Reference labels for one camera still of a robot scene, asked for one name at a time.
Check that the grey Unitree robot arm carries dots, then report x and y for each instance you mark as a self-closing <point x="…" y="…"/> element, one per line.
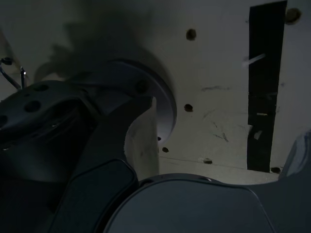
<point x="48" y="102"/>

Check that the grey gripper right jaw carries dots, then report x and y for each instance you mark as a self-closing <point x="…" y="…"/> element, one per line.
<point x="194" y="208"/>

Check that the black tape strip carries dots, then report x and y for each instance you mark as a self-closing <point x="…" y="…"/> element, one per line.
<point x="264" y="97"/>

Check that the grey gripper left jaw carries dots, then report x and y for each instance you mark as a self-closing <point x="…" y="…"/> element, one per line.
<point x="102" y="155"/>

